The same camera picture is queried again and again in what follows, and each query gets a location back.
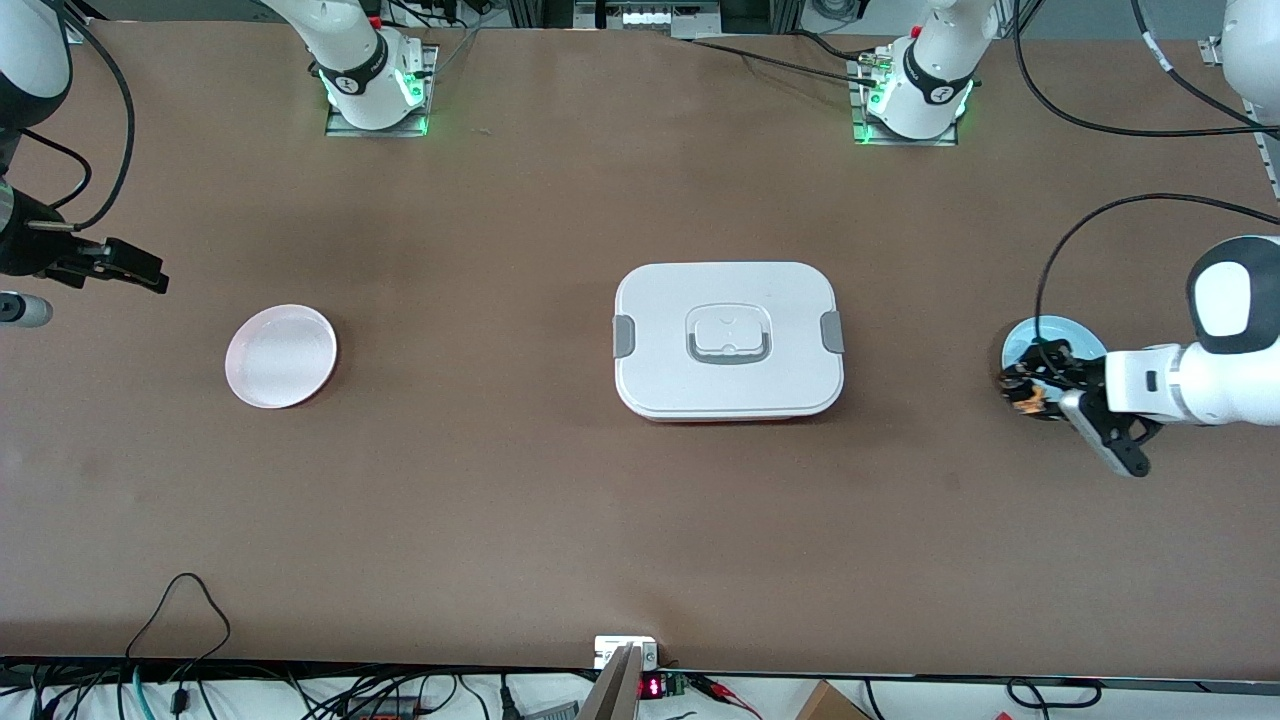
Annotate pink round plate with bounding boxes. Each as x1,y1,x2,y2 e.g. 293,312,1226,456
224,304,339,410

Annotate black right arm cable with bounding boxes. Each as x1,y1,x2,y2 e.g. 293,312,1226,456
20,0,137,233

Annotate small white device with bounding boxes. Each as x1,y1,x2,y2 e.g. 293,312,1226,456
594,636,659,671

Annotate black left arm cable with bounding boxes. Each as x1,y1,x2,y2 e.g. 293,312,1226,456
1035,192,1280,351

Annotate orange push-button switch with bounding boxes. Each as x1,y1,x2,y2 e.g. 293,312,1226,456
1003,375,1051,421

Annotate thin black looped cable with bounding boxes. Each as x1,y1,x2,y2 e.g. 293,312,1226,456
125,572,233,691

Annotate long black cable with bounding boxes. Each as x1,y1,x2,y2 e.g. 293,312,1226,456
1012,0,1280,139
1130,0,1280,131

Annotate black floor cable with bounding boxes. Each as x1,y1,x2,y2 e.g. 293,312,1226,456
1005,677,1103,713

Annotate white lidded lunch box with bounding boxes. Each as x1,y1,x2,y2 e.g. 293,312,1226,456
612,262,846,423

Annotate light blue round plate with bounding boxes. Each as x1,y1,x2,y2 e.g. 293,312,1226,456
1001,316,1109,396

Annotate brown cardboard box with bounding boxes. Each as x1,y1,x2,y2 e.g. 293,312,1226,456
795,680,873,720

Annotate metal socket rack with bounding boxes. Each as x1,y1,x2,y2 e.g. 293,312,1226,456
575,0,721,39

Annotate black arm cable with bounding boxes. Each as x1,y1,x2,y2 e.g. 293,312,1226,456
20,0,137,233
1035,192,1280,351

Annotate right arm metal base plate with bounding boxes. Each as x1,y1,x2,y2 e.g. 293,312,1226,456
324,43,441,139

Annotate black base connector cable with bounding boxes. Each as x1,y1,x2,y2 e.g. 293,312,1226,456
690,36,883,85

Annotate aluminium rail piece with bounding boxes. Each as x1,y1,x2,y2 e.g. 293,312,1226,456
1255,125,1280,201

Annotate red and black clip leads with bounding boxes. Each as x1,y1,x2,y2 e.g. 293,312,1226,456
690,675,763,719

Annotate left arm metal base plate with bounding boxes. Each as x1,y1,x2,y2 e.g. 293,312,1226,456
848,55,961,149

